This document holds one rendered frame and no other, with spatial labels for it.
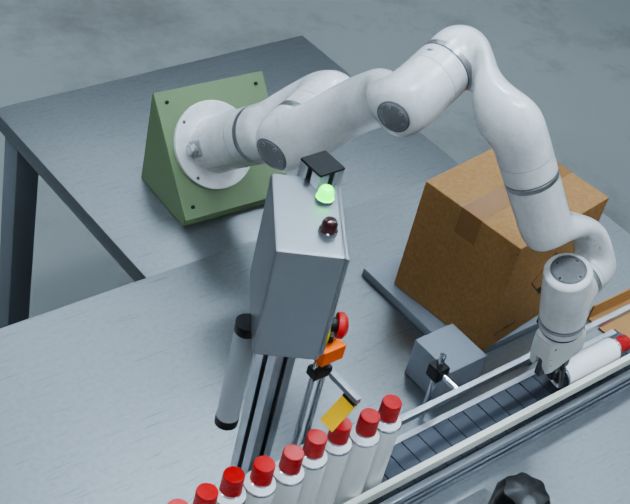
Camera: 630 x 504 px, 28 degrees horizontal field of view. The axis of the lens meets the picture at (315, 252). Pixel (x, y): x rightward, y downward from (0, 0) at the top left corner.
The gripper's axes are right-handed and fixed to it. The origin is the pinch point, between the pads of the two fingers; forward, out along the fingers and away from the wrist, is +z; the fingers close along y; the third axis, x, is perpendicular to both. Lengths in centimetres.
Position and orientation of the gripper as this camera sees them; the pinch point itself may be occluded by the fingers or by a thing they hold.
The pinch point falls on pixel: (555, 371)
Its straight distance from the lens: 241.4
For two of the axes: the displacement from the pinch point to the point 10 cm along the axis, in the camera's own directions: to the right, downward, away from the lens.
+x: 6.1, 5.9, -5.3
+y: -7.9, 5.2, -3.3
